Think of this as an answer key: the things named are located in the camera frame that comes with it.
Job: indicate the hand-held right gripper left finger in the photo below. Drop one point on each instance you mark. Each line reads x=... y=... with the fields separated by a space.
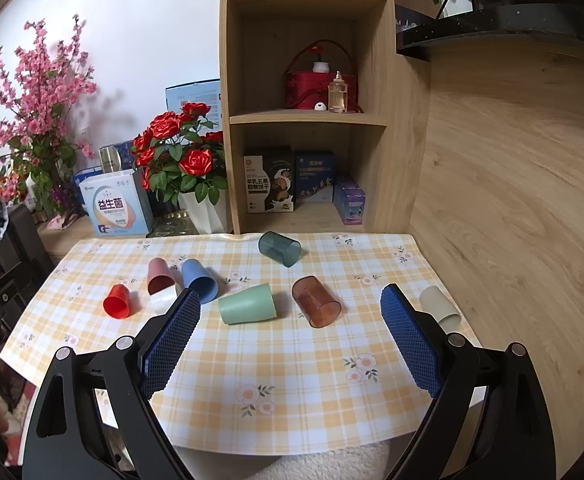
x=172 y=340

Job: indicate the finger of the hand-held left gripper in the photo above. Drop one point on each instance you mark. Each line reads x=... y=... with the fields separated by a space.
x=1 y=292

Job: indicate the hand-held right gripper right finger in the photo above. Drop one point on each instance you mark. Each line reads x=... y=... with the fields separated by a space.
x=412 y=345

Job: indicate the white plastic cup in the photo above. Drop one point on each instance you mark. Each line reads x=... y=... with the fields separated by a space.
x=164 y=300

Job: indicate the blue plastic cup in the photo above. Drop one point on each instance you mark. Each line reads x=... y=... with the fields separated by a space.
x=197 y=277

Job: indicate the pink plastic cup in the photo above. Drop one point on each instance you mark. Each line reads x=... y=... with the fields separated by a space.
x=159 y=272

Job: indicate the beige plastic cup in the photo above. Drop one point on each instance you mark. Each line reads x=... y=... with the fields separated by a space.
x=437 y=302

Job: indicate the red plastic cup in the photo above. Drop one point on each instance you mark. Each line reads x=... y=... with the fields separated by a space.
x=117 y=300

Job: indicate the green plastic cup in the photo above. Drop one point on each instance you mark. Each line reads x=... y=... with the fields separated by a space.
x=247 y=305

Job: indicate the brown translucent cup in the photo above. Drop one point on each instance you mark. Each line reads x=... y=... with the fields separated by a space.
x=314 y=300

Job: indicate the dark teal translucent cup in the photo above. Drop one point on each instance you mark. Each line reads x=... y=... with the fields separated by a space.
x=277 y=247

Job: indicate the black chair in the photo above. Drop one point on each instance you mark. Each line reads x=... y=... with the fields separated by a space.
x=22 y=240

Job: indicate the pink floral pouch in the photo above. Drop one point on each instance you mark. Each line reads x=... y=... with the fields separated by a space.
x=62 y=222

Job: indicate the gold glass tray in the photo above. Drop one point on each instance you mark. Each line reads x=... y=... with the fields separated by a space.
x=172 y=225

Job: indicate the yellow checkered floral tablecloth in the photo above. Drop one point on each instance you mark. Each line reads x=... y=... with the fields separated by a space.
x=297 y=360

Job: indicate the blue and white milk carton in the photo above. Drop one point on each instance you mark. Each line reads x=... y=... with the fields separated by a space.
x=84 y=176

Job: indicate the white and blue carton box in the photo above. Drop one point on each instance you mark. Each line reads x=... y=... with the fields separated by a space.
x=114 y=205

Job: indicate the pink cherry blossom plant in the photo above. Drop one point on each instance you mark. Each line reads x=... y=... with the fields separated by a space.
x=37 y=125

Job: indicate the small purple box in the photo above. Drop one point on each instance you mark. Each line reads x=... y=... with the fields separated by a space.
x=349 y=205

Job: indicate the white fluffy rug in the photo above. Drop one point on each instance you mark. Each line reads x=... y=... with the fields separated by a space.
x=297 y=465

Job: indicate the dark blue patterned box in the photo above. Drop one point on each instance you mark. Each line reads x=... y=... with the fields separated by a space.
x=126 y=157

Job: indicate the red rose plant white pot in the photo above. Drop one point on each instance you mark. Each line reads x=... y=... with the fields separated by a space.
x=192 y=160

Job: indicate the dark cookie box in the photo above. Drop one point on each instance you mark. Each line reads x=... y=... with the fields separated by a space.
x=267 y=185

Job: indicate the dark blue illustrated box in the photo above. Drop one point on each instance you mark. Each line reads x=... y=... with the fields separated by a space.
x=317 y=175

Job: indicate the wooden shelf unit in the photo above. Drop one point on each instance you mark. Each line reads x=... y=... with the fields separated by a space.
x=227 y=110

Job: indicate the large light blue box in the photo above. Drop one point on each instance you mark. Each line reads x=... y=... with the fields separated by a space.
x=192 y=95

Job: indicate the small white round object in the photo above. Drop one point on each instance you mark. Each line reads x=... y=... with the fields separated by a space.
x=320 y=107

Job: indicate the clear perfume bottle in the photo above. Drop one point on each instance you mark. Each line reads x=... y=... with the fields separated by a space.
x=337 y=95

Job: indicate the small white vase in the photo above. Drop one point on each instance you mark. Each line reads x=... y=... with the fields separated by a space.
x=320 y=67

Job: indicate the black shelf board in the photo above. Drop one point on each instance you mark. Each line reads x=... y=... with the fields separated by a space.
x=472 y=25

